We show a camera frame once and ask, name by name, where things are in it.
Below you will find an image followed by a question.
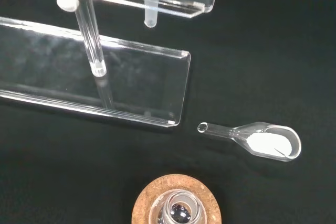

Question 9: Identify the clear acrylic funnel stand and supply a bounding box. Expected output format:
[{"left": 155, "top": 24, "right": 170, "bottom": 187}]
[{"left": 0, "top": 0, "right": 220, "bottom": 129}]

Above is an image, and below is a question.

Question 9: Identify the glass weighing funnel with powder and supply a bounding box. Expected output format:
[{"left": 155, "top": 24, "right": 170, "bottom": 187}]
[{"left": 197, "top": 121, "right": 302, "bottom": 163}]

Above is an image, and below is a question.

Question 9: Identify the black bench cloth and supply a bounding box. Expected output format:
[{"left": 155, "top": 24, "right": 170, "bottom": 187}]
[{"left": 0, "top": 0, "right": 336, "bottom": 224}]

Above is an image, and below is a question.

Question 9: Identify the glass round-bottom flask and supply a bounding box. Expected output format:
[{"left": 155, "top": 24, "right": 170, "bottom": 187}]
[{"left": 149, "top": 189, "right": 208, "bottom": 224}]

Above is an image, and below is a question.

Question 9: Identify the cork ring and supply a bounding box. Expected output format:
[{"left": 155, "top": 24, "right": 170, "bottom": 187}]
[{"left": 131, "top": 173, "right": 222, "bottom": 224}]

